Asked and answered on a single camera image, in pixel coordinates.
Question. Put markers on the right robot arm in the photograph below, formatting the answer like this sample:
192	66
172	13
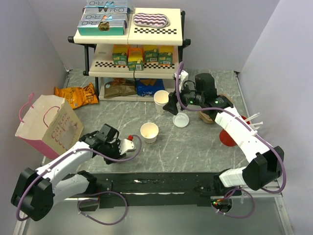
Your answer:
265	162

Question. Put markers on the orange chip bag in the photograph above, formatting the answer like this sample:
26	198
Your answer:
78	96

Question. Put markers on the orange yellow juice carton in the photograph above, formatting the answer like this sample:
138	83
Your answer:
135	59

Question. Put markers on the white paper cup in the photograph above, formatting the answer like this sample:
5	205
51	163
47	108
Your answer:
149	131

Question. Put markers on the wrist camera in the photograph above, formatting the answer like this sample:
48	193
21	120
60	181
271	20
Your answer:
182	78
127	145

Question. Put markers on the cream three-tier shelf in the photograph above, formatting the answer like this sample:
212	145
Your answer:
98	50

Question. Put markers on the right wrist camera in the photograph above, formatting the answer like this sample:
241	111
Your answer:
182	78

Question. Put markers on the cardboard cup carrier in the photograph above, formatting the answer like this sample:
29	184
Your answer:
206	118

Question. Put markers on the green juice carton middle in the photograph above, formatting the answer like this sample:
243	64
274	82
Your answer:
150	53

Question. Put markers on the green juice carton left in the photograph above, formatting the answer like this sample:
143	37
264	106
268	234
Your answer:
120	55

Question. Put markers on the wavy striped sleep mask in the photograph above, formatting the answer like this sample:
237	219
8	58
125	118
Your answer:
151	20

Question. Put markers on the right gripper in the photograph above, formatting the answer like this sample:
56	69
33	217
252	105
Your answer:
171	106

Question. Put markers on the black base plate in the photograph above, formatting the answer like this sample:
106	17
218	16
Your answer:
154	188

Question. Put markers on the stack of white lids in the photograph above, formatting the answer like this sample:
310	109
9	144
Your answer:
181	120

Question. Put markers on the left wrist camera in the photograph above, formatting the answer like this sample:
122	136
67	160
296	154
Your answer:
127	145

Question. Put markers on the pink white paper bag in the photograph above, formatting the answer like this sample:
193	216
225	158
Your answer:
50	125

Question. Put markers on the green juice carton right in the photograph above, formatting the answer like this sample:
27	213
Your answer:
165	55

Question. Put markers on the teal box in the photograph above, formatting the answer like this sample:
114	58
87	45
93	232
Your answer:
104	17
97	10
109	3
102	28

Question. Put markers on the teal box front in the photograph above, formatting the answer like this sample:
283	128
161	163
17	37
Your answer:
102	28

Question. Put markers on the red cup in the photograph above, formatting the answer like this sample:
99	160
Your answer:
227	138

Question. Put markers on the blue tortilla chip bag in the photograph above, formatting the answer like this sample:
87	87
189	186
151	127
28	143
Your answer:
148	86

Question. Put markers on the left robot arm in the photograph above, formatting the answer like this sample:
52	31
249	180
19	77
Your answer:
37	191

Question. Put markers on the teal box back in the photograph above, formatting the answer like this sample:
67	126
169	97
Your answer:
109	3

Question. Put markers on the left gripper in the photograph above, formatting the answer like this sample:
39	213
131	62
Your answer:
117	155

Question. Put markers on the green juice carton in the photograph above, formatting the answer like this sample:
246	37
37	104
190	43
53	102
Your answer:
120	55
165	55
150	53

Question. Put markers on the brown chip bag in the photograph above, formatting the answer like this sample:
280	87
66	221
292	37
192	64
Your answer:
119	87

